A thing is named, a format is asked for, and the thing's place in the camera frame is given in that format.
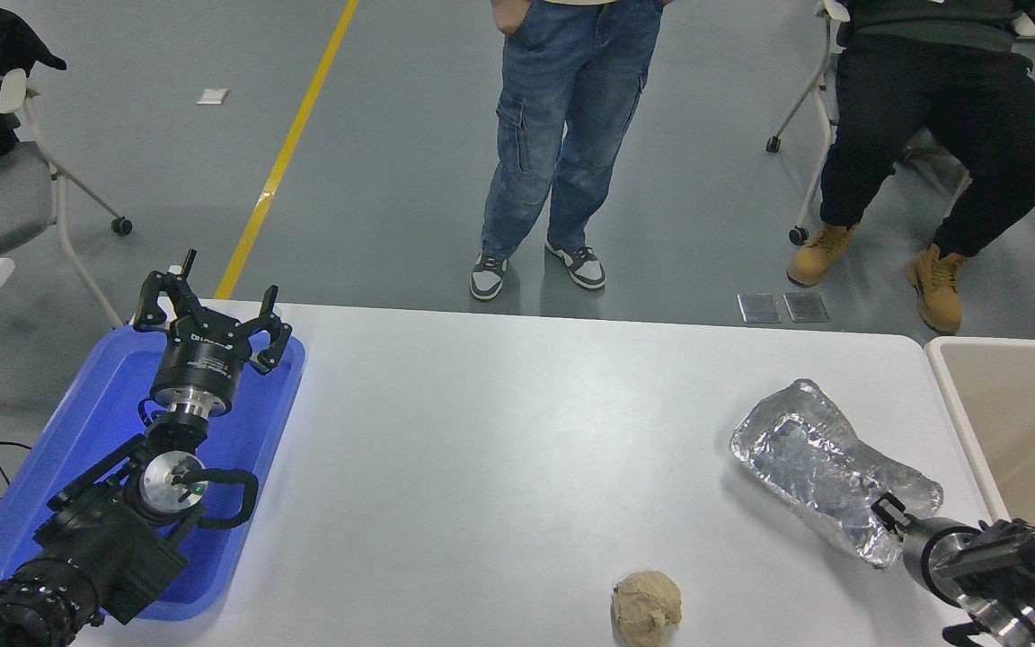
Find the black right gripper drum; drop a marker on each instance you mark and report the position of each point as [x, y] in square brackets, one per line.
[920, 548]

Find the standing person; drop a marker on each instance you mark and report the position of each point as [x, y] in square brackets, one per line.
[571, 117]

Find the silver foil tray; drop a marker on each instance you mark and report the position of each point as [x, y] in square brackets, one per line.
[805, 458]

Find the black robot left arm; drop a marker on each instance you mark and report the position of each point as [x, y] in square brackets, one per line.
[104, 539]

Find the crumpled tan paper ball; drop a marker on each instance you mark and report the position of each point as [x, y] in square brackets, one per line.
[648, 607]

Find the seated person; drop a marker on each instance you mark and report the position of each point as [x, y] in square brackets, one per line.
[931, 108]

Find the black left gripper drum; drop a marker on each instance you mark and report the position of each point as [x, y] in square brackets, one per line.
[201, 368]

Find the blue plastic tray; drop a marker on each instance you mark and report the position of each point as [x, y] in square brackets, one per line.
[86, 422]

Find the silver floor plate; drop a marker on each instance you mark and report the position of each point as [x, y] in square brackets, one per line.
[806, 307]
[758, 308]

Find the large pale bin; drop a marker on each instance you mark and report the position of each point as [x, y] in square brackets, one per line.
[1030, 422]

